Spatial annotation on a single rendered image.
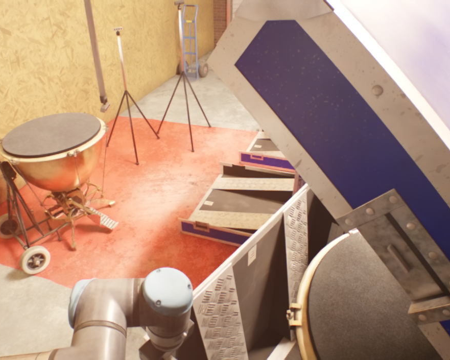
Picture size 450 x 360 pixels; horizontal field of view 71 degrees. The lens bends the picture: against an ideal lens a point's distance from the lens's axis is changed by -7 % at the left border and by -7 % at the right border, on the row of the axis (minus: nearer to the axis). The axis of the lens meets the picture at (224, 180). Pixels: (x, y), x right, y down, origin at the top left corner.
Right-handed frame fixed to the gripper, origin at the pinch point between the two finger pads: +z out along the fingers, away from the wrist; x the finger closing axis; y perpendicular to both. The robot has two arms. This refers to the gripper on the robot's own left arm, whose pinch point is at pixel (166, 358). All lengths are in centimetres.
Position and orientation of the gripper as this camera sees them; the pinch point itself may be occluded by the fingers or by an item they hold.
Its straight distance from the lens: 93.9
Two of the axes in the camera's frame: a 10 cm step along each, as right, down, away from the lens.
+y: 7.7, 4.8, -4.1
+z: -1.4, 7.6, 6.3
